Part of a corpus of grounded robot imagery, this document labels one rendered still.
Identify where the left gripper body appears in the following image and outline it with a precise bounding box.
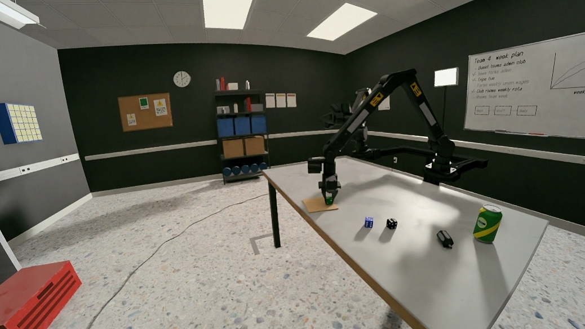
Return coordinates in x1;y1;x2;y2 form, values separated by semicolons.
318;181;341;192

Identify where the tan flat mat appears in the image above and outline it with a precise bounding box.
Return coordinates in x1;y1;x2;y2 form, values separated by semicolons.
303;197;339;213

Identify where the black die with white pips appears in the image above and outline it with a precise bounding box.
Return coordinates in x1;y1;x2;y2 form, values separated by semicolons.
386;218;398;229

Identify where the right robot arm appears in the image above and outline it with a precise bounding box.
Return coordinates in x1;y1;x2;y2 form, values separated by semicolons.
330;88;372;155

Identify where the green drink can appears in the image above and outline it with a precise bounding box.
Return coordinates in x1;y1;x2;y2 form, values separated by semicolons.
473;204;503;243

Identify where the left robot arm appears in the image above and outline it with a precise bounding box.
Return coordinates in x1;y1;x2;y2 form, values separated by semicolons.
308;68;456;194

